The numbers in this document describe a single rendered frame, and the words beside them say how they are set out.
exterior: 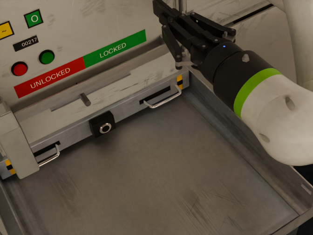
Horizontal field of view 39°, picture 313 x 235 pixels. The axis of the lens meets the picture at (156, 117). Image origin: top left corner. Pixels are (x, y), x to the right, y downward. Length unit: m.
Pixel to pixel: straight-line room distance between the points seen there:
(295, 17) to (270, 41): 0.95
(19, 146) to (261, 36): 1.04
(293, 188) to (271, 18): 0.78
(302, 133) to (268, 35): 1.12
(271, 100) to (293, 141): 0.07
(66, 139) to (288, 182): 0.53
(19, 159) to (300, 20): 0.60
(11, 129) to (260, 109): 0.48
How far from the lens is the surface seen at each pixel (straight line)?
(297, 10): 0.81
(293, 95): 0.64
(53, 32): 0.94
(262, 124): 0.64
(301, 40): 0.79
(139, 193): 1.05
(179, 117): 1.18
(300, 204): 1.05
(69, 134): 1.12
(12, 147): 0.93
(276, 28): 1.73
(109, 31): 1.00
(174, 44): 0.78
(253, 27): 1.63
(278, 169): 1.07
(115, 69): 1.01
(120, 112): 1.15
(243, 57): 0.69
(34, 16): 0.91
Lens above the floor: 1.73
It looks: 48 degrees down
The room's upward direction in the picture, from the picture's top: 6 degrees counter-clockwise
